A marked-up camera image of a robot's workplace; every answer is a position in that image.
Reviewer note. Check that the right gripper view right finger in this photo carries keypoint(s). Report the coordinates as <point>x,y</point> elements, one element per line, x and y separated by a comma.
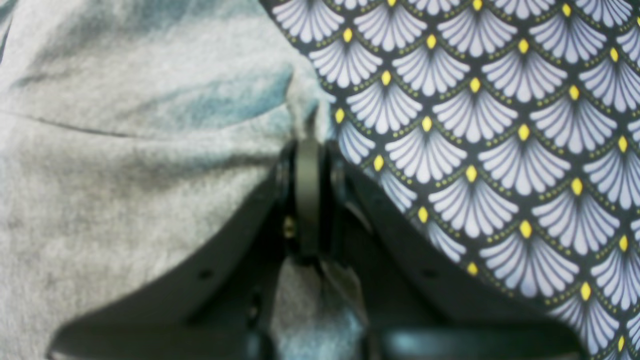
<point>417,304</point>

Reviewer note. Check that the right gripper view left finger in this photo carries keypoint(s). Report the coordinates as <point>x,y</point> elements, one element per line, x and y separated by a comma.
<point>216,304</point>

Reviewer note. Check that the light grey T-shirt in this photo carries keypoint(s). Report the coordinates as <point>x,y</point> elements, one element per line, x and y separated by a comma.
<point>131,130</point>

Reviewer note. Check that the fan-patterned purple tablecloth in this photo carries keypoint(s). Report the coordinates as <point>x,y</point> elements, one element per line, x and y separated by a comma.
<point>506,131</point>

